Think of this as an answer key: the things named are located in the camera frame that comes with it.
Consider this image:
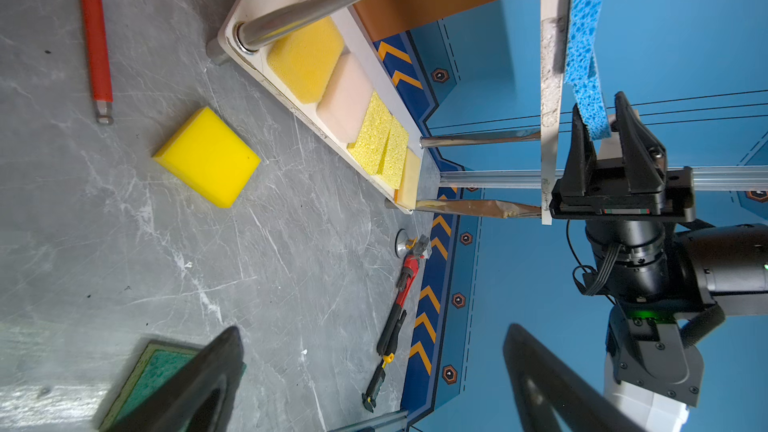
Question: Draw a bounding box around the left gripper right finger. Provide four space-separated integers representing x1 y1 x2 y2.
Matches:
503 323 641 431

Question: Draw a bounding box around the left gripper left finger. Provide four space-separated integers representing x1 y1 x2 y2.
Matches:
104 325 246 432

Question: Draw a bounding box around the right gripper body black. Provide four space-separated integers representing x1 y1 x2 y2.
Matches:
550 164 715 318

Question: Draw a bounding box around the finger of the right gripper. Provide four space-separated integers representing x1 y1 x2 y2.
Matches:
615 91 667 192
560 105 596 195

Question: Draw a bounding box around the green scouring pad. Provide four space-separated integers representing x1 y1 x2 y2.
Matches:
97 340 247 432

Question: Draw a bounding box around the cream yellow sponge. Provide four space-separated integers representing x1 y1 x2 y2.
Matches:
394 149 421 210

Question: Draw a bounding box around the yellow porous sponge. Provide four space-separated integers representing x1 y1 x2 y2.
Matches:
377 118 409 189
347 92 393 175

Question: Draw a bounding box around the blue sponge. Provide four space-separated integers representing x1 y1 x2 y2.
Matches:
564 0 611 140

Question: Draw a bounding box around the small thick yellow sponge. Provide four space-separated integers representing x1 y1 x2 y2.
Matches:
153 107 261 208

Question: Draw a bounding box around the pale pink sponge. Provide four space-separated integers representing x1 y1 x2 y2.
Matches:
316 53 374 144

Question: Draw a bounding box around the long yellow foam sponge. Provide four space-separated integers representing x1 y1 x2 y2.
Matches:
267 17 345 104

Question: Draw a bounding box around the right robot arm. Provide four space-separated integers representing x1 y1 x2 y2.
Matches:
549 94 767 431

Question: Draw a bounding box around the white two-tier shelf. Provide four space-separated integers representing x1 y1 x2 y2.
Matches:
206 0 583 225

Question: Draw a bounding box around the yellow black screwdriver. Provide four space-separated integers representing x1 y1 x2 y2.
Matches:
362 337 398 413

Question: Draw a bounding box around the red pipe wrench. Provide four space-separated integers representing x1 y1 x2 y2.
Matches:
395 235 431 307

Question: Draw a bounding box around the round metal foot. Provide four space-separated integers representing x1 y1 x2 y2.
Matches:
394 228 414 259

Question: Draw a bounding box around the red hex key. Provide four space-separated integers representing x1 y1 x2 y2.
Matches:
81 0 114 125

